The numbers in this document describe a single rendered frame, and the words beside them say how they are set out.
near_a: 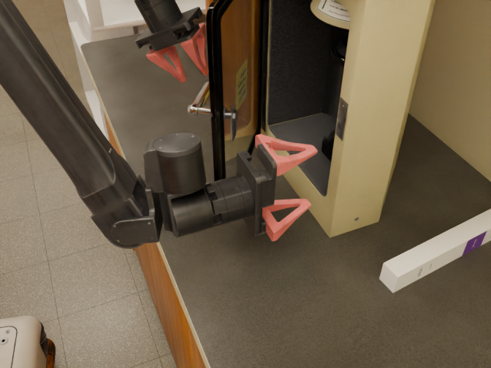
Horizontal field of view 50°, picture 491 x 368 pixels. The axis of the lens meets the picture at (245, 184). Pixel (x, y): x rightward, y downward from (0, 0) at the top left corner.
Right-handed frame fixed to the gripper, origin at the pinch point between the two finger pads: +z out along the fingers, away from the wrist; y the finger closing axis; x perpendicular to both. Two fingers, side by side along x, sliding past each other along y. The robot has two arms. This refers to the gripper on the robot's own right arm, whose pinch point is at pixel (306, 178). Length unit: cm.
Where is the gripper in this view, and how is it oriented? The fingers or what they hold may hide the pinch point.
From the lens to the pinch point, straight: 72.6
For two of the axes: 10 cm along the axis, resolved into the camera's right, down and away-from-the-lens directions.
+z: 9.2, -2.5, 3.0
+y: 0.1, -7.6, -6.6
